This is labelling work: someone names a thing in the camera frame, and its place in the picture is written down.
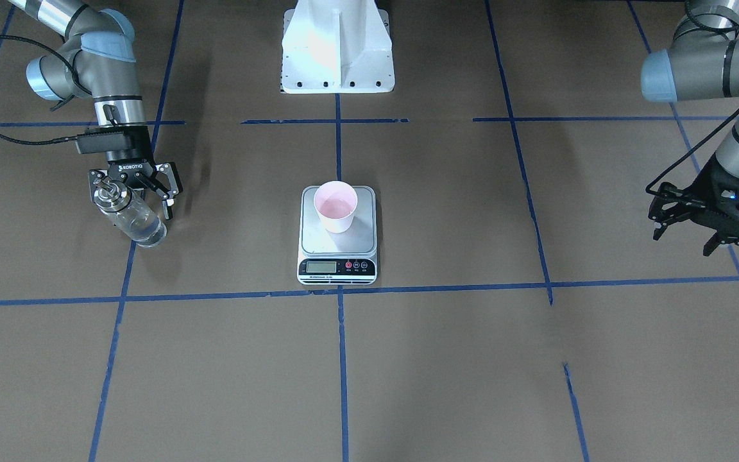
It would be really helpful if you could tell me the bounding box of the white digital kitchen scale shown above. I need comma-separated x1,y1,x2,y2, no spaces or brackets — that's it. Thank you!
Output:
296,186,378,286

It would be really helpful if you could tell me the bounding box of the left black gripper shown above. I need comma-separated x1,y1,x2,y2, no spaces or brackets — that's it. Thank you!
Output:
647,157,739,257

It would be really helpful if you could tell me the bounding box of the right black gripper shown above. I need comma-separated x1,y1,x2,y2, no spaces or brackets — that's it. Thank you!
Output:
89,125,183,221

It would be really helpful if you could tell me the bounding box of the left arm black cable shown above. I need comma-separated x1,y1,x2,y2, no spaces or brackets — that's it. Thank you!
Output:
645,0,739,196

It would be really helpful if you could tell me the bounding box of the pink plastic cup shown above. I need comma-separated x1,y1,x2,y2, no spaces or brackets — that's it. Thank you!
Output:
313,181,359,234

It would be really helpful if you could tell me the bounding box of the clear glass sauce bottle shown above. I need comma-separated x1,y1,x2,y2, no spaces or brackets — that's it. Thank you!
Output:
96,180,167,248

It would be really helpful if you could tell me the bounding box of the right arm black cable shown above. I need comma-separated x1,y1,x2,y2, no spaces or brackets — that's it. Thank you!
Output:
0,35,98,144

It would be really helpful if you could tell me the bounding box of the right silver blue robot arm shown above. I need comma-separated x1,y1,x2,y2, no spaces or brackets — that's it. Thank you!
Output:
14,1,182,220

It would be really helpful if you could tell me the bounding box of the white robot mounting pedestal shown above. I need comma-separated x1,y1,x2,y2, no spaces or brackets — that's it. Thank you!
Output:
280,1,396,94

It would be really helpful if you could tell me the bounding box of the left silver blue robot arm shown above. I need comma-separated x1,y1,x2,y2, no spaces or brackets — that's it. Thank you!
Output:
640,1,739,255

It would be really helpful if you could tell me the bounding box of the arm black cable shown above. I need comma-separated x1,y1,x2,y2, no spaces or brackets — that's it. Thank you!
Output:
0,35,98,144
645,0,739,196

